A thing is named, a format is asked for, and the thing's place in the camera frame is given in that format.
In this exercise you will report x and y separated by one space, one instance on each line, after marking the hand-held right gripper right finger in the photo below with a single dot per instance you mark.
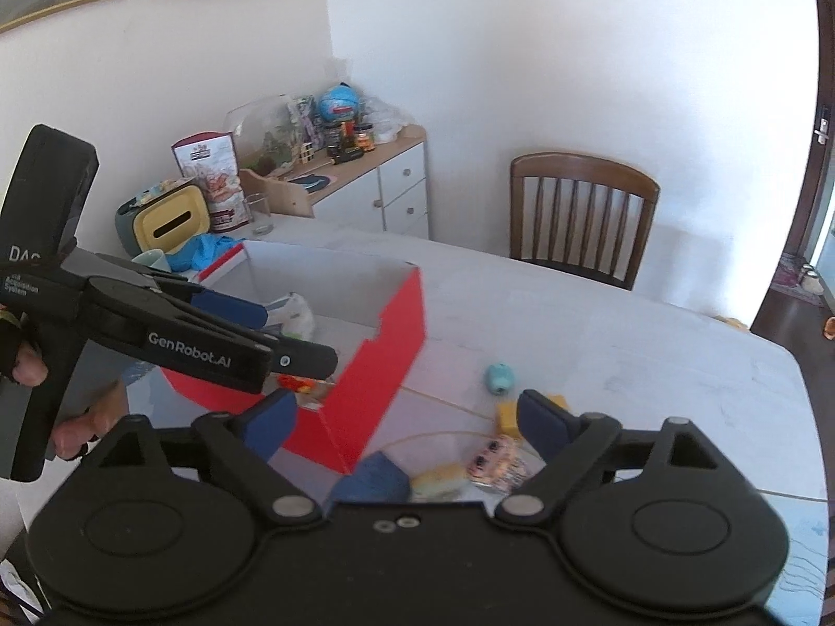
545 424

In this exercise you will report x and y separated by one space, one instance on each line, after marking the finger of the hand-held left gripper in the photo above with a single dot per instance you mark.
228 310
306 362

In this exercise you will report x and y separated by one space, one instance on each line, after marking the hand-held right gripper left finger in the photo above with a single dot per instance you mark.
271 420

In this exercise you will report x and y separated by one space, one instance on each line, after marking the small yellow box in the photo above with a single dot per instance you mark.
509 418

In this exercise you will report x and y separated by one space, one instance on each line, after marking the cartoon face doll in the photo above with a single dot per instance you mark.
499 463

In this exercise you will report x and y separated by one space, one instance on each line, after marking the teal round toy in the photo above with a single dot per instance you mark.
500 379

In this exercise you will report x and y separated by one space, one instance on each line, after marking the red white cardboard box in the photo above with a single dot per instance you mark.
385 365

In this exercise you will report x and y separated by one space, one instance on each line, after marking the person's left hand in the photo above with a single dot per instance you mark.
32 365

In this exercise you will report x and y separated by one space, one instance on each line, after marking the blue cloth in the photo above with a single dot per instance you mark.
205 253

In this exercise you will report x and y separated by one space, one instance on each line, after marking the mint green mug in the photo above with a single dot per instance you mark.
151 262

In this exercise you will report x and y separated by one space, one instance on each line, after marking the clear drinking glass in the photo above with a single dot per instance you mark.
259 215

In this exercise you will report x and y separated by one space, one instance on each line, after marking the green yellow tissue box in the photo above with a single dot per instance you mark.
163 222

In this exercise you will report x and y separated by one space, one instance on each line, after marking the wooden stand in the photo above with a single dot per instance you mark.
277 194

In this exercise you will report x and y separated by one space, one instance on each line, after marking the red white snack bag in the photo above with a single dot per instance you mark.
212 176

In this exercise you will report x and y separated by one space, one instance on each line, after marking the blue mouse pad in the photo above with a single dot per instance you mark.
312 180

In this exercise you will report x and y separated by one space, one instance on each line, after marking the clear plastic container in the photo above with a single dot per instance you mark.
267 137

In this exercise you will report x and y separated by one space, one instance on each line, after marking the white sideboard cabinet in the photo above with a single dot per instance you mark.
398 182

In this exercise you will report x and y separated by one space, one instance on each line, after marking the dark glass jar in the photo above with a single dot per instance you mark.
333 134

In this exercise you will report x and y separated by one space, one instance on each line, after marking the wooden dining chair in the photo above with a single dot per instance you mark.
580 208

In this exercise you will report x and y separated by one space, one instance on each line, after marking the orange filled jar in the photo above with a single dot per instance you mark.
364 135

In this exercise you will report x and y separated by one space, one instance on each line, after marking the blue globe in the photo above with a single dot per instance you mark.
338 103

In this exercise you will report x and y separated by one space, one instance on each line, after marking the white plastic bag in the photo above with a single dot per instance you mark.
385 118

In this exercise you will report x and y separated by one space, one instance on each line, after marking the patterned doormat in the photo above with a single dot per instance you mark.
792 280

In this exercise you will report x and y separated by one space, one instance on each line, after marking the orange slippers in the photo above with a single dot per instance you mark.
830 328

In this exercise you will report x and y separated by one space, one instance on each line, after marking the white slippers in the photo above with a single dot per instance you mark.
813 279

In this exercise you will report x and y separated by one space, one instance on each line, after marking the dark brown door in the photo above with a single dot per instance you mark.
792 163

